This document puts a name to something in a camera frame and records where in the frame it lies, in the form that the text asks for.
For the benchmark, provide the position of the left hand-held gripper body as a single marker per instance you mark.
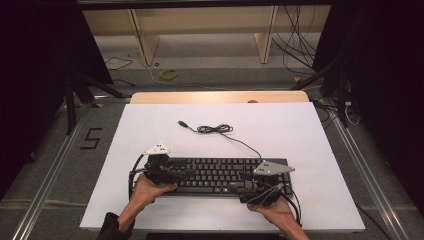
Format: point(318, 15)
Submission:
point(158, 170)

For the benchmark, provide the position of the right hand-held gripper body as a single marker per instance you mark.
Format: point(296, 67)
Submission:
point(266, 183)

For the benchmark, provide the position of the black computer keyboard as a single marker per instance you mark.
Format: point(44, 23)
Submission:
point(213, 170)

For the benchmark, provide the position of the person's left hand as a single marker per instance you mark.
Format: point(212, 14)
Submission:
point(146, 193)

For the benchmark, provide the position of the person's right hand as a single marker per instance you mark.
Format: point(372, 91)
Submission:
point(278, 213)

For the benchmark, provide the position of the light wooden table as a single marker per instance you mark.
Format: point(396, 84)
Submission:
point(200, 97)

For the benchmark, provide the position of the person's left dark sleeve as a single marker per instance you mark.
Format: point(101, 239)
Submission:
point(113, 228)

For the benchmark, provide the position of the small dark round object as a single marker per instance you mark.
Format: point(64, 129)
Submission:
point(252, 101)

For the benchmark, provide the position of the yellow tape roll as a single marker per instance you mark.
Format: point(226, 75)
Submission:
point(162, 75)

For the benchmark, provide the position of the yellow tape piece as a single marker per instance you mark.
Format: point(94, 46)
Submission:
point(297, 79)

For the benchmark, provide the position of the black tripod stand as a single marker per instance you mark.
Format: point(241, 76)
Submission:
point(341, 100)
point(70, 106)

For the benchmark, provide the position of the light wooden shelf unit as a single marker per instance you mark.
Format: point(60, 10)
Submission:
point(150, 46)

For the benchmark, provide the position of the black curtain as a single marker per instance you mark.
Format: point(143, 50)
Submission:
point(33, 83)
point(390, 83)

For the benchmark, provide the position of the aluminium floor rail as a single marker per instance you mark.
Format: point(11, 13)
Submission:
point(370, 180)
point(50, 180)

